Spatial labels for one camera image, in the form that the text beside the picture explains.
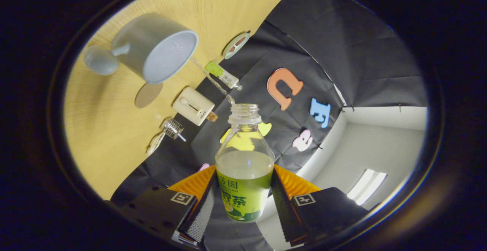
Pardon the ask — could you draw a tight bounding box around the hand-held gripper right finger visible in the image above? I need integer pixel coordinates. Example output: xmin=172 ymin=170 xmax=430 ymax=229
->
xmin=270 ymin=164 xmax=369 ymax=244

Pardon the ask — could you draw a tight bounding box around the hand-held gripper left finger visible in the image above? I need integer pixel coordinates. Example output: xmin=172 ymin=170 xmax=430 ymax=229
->
xmin=110 ymin=165 xmax=219 ymax=244

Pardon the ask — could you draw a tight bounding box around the green label juice bottle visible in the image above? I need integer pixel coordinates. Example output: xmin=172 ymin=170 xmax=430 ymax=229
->
xmin=215 ymin=104 xmax=275 ymax=223

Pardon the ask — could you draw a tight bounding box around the brown round coaster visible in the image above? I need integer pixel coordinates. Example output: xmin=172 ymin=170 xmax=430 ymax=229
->
xmin=135 ymin=83 xmax=164 ymax=109

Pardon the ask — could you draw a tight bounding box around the white cup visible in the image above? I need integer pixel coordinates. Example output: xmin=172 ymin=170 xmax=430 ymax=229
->
xmin=84 ymin=13 xmax=199 ymax=85

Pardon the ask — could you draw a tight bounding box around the small green drink bottle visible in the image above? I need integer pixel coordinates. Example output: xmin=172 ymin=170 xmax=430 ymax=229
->
xmin=205 ymin=61 xmax=243 ymax=91

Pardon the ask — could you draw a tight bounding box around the white divided tray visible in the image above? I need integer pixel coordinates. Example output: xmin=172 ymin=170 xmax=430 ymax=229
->
xmin=147 ymin=132 xmax=166 ymax=156

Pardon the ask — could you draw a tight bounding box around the ceiling light panel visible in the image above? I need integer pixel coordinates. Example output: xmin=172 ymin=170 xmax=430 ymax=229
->
xmin=347 ymin=168 xmax=388 ymax=206

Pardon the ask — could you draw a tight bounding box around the metal mesh holder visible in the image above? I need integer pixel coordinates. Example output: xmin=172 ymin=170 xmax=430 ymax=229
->
xmin=161 ymin=119 xmax=185 ymax=140

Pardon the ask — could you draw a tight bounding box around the white toaster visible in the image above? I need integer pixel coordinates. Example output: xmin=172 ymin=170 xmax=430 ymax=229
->
xmin=173 ymin=87 xmax=215 ymax=127

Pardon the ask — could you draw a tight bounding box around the wooden table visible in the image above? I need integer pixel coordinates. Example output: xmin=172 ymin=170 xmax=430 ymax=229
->
xmin=64 ymin=0 xmax=309 ymax=201

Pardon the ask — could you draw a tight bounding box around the pale green plate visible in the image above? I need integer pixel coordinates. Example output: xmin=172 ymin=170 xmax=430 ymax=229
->
xmin=223 ymin=31 xmax=251 ymax=60

